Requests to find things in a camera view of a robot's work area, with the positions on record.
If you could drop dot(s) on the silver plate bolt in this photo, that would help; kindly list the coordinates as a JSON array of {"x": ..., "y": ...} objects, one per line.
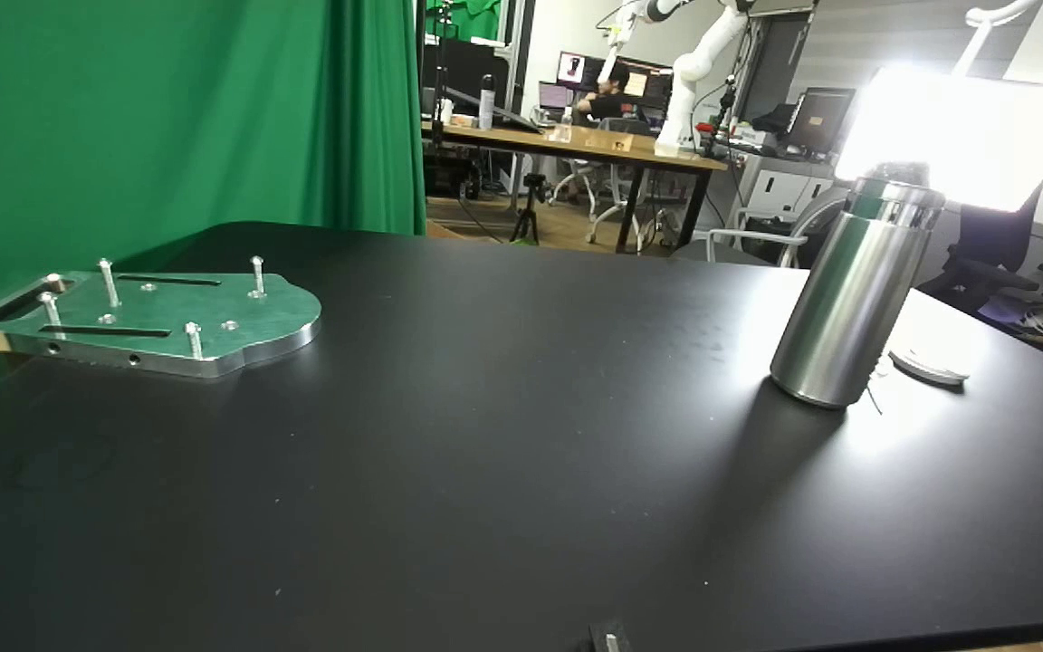
[
  {"x": 194, "y": 343},
  {"x": 258, "y": 277},
  {"x": 53, "y": 310},
  {"x": 109, "y": 283}
]

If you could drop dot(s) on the long wooden desk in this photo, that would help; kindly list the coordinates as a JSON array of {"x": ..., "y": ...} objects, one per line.
[{"x": 596, "y": 141}]

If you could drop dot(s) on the white round flask lid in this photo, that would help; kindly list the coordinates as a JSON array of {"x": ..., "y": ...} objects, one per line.
[{"x": 926, "y": 366}]

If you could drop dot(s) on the large green backdrop curtain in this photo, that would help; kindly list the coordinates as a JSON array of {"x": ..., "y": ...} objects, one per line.
[{"x": 159, "y": 120}]

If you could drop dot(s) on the seated person at desk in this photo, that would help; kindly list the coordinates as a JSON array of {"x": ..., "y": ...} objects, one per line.
[{"x": 601, "y": 102}]

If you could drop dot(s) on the small black tripod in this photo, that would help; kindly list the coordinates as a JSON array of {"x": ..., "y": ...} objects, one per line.
[{"x": 526, "y": 211}]

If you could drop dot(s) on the black computer monitor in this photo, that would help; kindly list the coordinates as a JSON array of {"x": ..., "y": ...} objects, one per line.
[{"x": 821, "y": 117}]

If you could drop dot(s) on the metal mounting plate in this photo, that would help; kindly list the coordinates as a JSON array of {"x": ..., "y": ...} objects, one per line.
[{"x": 170, "y": 318}]

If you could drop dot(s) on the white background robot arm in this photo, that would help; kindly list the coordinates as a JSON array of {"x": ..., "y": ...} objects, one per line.
[{"x": 698, "y": 85}]

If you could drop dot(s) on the bright softbox light panel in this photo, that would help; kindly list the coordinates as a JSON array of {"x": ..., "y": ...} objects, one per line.
[{"x": 969, "y": 133}]

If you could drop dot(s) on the grey mesh office chair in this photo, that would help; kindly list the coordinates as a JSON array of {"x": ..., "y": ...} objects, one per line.
[{"x": 775, "y": 236}]

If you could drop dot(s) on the table edge screw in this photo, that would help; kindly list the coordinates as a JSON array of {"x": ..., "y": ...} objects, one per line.
[{"x": 611, "y": 638}]

